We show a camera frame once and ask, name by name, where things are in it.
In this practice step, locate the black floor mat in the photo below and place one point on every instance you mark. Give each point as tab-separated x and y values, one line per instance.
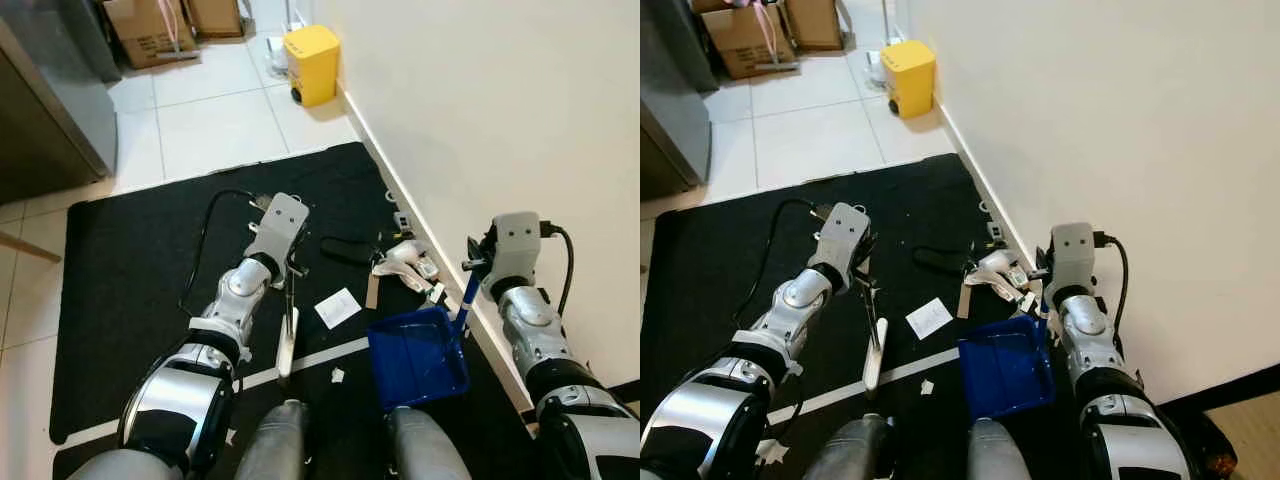
150	260
720	260

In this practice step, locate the large brown cardboard box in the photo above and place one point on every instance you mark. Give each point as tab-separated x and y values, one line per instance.
145	35
740	45

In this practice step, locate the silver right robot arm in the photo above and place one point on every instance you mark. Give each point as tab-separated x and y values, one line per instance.
1085	330
530	330

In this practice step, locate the grey robot leg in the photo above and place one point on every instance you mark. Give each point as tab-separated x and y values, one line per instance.
270	445
850	450
425	450
1000	455

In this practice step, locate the white paper slip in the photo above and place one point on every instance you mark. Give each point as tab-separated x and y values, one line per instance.
929	318
337	308

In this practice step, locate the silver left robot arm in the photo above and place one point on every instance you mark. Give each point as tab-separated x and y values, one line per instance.
800	295
225	310

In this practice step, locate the black oblong object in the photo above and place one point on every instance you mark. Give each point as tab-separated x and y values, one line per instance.
345	250
938	260

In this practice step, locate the yellow plastic bin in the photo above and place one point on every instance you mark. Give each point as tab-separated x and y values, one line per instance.
910	78
312	65

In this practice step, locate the brown wooden stick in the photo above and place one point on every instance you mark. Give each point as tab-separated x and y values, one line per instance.
25	246

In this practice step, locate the brown cardboard strip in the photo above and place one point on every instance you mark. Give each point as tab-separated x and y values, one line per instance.
372	290
964	300

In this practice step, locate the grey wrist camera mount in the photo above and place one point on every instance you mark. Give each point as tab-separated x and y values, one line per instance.
1072	248
280	220
517	240
845	228

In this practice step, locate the blue plastic dustpan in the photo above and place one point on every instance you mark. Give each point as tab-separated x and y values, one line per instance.
415	355
1005	365

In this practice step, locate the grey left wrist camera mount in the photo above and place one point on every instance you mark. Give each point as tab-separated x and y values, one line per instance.
845	228
280	220

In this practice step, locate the white appliance base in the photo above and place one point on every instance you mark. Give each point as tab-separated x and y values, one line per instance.
277	55
875	65

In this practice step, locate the grey robot right leg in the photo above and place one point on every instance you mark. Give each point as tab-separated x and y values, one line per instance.
1000	455
425	450

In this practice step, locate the small brown cardboard box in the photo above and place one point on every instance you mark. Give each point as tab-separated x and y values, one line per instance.
812	25
215	18

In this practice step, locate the white wrapper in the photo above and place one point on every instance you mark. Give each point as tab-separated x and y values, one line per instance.
395	270
990	285

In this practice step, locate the grey robot left leg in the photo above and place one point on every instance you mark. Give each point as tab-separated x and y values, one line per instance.
270	445
850	450

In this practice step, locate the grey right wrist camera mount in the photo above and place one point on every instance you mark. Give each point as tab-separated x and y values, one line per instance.
1072	248
517	240

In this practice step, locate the grey metal cabinet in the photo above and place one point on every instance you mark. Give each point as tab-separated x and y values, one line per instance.
50	90
670	90

